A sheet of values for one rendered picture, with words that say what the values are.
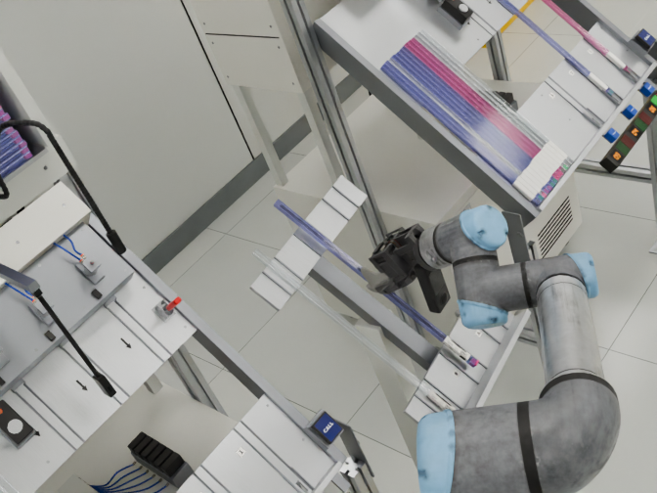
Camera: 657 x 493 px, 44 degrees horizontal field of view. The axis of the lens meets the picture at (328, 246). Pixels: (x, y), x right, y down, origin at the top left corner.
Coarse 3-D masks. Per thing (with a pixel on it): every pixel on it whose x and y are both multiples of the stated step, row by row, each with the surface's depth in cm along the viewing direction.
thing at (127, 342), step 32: (128, 288) 157; (96, 320) 153; (128, 320) 155; (160, 320) 157; (64, 352) 149; (96, 352) 150; (128, 352) 152; (160, 352) 154; (32, 384) 145; (64, 384) 147; (96, 384) 148; (128, 384) 150; (32, 416) 143; (64, 416) 145; (96, 416) 147; (0, 448) 140; (32, 448) 141; (64, 448) 143; (32, 480) 139
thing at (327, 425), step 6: (324, 414) 156; (324, 420) 156; (330, 420) 156; (318, 426) 155; (324, 426) 155; (330, 426) 156; (336, 426) 156; (324, 432) 155; (330, 432) 155; (336, 432) 156; (330, 438) 155
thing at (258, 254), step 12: (264, 264) 154; (276, 264) 154; (288, 276) 154; (300, 288) 154; (312, 300) 154; (324, 312) 154; (336, 312) 155; (348, 324) 154; (360, 336) 154; (372, 348) 154; (384, 360) 155; (408, 372) 155; (420, 384) 155
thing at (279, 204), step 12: (276, 204) 158; (288, 216) 159; (312, 228) 159; (324, 240) 159; (336, 252) 159; (348, 264) 159; (360, 276) 160; (396, 300) 159; (408, 312) 160; (420, 324) 160; (432, 324) 160; (444, 336) 160; (468, 360) 160
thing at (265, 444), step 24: (264, 408) 157; (240, 432) 154; (264, 432) 156; (288, 432) 157; (216, 456) 151; (240, 456) 152; (264, 456) 154; (288, 456) 155; (312, 456) 157; (192, 480) 148; (216, 480) 149; (240, 480) 151; (264, 480) 152; (288, 480) 153; (312, 480) 155
